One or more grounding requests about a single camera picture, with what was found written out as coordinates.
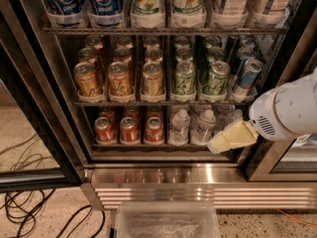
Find front middle orange LaCroix can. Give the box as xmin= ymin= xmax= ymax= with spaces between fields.
xmin=108 ymin=61 xmax=133 ymax=96

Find left white labelled bottle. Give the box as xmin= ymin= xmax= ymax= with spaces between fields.
xmin=211 ymin=0 xmax=248 ymax=29

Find middle water bottle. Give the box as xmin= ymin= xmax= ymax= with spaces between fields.
xmin=191 ymin=110 xmax=216 ymax=146

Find orange lacroix can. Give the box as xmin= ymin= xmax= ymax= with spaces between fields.
xmin=73 ymin=62 xmax=102 ymax=97
xmin=108 ymin=61 xmax=133 ymax=96
xmin=142 ymin=61 xmax=164 ymax=96

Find clear plastic bin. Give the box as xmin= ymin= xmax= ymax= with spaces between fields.
xmin=115 ymin=201 xmax=221 ymax=238

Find green lacroix can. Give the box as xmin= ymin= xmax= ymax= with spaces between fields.
xmin=173 ymin=60 xmax=195 ymax=95
xmin=202 ymin=60 xmax=230 ymax=95

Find pepsi bottle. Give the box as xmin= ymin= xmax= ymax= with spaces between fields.
xmin=89 ymin=0 xmax=122 ymax=27
xmin=47 ymin=0 xmax=81 ymax=27

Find left glass fridge door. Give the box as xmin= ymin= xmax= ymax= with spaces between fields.
xmin=0 ymin=0 xmax=87 ymax=192

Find second-row middle orange can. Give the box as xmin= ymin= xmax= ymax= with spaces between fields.
xmin=113 ymin=48 xmax=132 ymax=62

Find left Pepsi bottle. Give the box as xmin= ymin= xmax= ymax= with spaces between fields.
xmin=47 ymin=0 xmax=81 ymax=27

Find front right orange LaCroix can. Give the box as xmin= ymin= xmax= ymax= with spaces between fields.
xmin=142 ymin=61 xmax=164 ymax=96

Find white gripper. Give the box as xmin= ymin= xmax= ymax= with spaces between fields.
xmin=207 ymin=69 xmax=317 ymax=154

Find right Pepsi bottle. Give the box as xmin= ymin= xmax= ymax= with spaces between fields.
xmin=89 ymin=0 xmax=122 ymax=27

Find white labelled bottle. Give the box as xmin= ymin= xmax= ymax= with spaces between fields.
xmin=247 ymin=0 xmax=289 ymax=28
xmin=211 ymin=0 xmax=248 ymax=29

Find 7up bottle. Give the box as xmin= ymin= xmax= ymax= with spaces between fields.
xmin=132 ymin=0 xmax=163 ymax=28
xmin=171 ymin=0 xmax=206 ymax=28

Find red soda can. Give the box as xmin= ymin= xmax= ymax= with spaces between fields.
xmin=145 ymin=117 xmax=163 ymax=143
xmin=94 ymin=117 xmax=115 ymax=142
xmin=120 ymin=117 xmax=140 ymax=142

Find middle red soda can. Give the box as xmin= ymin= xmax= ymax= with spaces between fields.
xmin=120 ymin=117 xmax=140 ymax=142

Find stainless fridge base grille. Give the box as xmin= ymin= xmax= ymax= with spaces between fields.
xmin=81 ymin=167 xmax=317 ymax=210

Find water bottle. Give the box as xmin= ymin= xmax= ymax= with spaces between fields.
xmin=213 ymin=109 xmax=243 ymax=136
xmin=191 ymin=110 xmax=216 ymax=146
xmin=168 ymin=109 xmax=190 ymax=146

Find front left orange LaCroix can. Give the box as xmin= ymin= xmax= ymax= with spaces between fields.
xmin=73 ymin=62 xmax=102 ymax=97

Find right white labelled bottle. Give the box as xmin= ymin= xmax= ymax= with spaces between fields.
xmin=247 ymin=0 xmax=289 ymax=28

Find red bull can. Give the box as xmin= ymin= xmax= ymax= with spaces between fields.
xmin=231 ymin=48 xmax=256 ymax=75
xmin=233 ymin=59 xmax=264 ymax=96
xmin=239 ymin=37 xmax=257 ymax=50

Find second-row left orange can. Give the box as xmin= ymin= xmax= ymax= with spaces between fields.
xmin=78 ymin=48 xmax=98 ymax=64

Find front right green LaCroix can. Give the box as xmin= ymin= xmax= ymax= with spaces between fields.
xmin=202 ymin=60 xmax=230 ymax=95

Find orange cable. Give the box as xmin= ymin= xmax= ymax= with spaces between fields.
xmin=276 ymin=208 xmax=317 ymax=230

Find left 7up bottle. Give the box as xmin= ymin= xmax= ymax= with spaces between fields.
xmin=132 ymin=0 xmax=163 ymax=28

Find second-row orange can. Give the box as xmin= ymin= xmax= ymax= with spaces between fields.
xmin=145 ymin=48 xmax=163 ymax=62
xmin=113 ymin=48 xmax=132 ymax=62
xmin=78 ymin=48 xmax=98 ymax=64

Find front left green LaCroix can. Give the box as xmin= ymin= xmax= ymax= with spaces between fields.
xmin=173 ymin=60 xmax=195 ymax=95

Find second-row left green can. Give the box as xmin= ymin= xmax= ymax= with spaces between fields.
xmin=175 ymin=47 xmax=193 ymax=61

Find left water bottle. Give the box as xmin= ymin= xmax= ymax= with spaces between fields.
xmin=168 ymin=109 xmax=190 ymax=146

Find second-row right green can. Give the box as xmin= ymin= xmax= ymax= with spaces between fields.
xmin=206 ymin=47 xmax=226 ymax=62

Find right water bottle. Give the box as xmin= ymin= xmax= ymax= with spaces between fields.
xmin=213 ymin=109 xmax=243 ymax=136

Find black floor cables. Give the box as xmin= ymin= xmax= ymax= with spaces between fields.
xmin=0 ymin=132 xmax=107 ymax=238

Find second-row right orange can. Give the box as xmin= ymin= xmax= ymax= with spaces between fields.
xmin=145 ymin=48 xmax=163 ymax=62

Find second-row green can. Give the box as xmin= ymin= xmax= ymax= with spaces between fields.
xmin=175 ymin=47 xmax=193 ymax=61
xmin=206 ymin=47 xmax=226 ymax=62

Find left red soda can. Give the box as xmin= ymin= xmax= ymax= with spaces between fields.
xmin=94 ymin=117 xmax=115 ymax=142

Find right red soda can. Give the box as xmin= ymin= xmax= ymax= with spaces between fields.
xmin=145 ymin=117 xmax=163 ymax=143

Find right 7up bottle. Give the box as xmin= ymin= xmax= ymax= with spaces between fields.
xmin=171 ymin=0 xmax=206 ymax=28

